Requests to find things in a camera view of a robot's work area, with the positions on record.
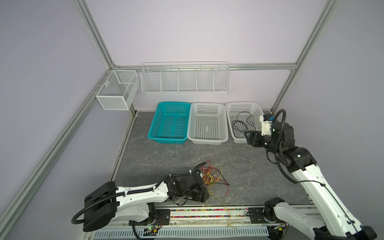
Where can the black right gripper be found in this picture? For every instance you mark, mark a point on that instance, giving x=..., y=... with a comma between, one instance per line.
x=255, y=136

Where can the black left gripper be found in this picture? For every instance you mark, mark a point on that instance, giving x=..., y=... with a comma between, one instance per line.
x=200, y=197

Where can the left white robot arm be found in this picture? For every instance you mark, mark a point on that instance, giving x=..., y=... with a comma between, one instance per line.
x=110, y=203

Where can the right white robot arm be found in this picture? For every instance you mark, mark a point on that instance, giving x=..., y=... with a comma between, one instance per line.
x=299, y=167

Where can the white plastic basket right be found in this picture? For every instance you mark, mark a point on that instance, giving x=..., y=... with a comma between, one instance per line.
x=243, y=116

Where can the white plastic basket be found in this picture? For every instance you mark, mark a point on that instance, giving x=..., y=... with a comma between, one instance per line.
x=243, y=116
x=208, y=124

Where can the white plastic basket middle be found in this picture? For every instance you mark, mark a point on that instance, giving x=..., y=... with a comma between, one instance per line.
x=208, y=124

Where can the teal plastic basket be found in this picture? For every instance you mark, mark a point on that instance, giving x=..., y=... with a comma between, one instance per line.
x=170, y=123

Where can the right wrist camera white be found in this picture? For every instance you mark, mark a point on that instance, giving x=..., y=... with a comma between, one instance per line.
x=266, y=122

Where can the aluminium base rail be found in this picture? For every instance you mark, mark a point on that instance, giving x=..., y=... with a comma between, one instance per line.
x=216, y=214

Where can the white slotted cable duct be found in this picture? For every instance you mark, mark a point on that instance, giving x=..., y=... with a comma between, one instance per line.
x=184, y=233

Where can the white wire shelf rack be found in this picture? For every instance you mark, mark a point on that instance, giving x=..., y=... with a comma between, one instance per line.
x=186, y=78

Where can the white mesh wall box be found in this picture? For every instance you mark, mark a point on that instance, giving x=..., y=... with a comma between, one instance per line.
x=118, y=90

